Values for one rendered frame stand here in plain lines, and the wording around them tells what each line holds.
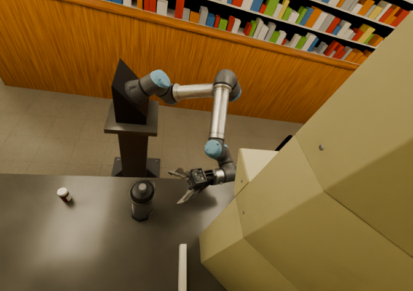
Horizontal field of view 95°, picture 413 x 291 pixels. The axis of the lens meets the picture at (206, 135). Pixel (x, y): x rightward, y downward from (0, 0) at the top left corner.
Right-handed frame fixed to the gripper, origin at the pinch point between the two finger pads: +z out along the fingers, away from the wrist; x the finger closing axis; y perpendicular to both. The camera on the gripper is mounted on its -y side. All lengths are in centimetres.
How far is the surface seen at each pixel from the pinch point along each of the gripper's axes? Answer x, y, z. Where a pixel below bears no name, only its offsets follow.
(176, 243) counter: 18.7, -20.1, -1.5
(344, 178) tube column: 30, 61, -5
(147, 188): -0.3, 3.2, 10.4
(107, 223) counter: 1.3, -21.9, 25.7
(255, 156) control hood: 11.8, 38.0, -15.6
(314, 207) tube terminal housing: 31, 53, -6
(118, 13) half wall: -186, -2, 5
